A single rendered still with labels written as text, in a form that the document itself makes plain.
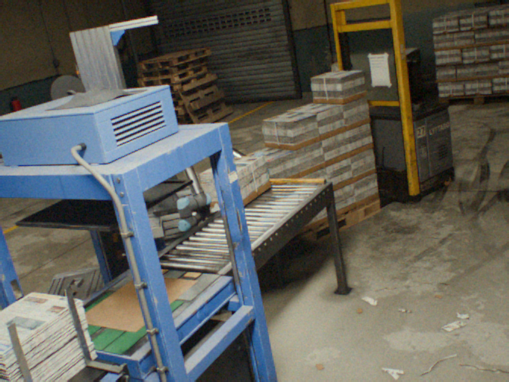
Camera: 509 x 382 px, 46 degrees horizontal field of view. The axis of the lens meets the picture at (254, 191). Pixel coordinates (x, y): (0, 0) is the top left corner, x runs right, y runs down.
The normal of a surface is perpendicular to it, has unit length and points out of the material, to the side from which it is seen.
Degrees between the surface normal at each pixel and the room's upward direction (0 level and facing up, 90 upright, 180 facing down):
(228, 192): 90
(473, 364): 0
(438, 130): 90
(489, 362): 0
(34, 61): 90
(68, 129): 90
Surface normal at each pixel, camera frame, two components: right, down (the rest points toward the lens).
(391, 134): -0.78, 0.32
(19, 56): 0.85, 0.01
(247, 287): -0.49, 0.35
